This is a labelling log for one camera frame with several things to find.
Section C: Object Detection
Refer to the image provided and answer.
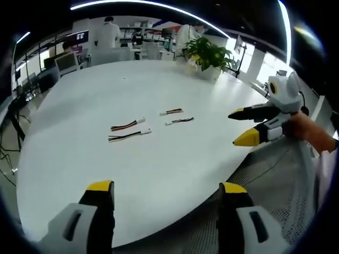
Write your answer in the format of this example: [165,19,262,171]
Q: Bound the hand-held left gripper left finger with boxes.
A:
[39,180,116,250]

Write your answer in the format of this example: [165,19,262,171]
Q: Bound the black floor cables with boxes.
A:
[0,95,31,186]

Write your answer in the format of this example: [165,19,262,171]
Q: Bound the JST connector cable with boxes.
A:
[164,117,195,126]
[159,107,184,116]
[110,116,147,131]
[108,127,152,142]

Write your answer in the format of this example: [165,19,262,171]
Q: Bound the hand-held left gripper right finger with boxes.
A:
[216,182,289,254]

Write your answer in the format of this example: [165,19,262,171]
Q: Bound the black office chair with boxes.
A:
[37,66,60,94]

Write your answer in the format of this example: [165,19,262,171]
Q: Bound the wall screen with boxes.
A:
[65,30,90,50]

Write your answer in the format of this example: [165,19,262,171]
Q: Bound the computer monitor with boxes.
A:
[54,52,82,77]

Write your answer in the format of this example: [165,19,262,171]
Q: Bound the black tripod stand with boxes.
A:
[230,43,248,78]

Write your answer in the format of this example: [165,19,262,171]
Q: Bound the green potted plant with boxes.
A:
[182,37,238,80]

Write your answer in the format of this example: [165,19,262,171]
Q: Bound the person's right hand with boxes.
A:
[282,112,325,141]

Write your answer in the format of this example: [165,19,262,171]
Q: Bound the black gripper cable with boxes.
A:
[298,91,310,115]

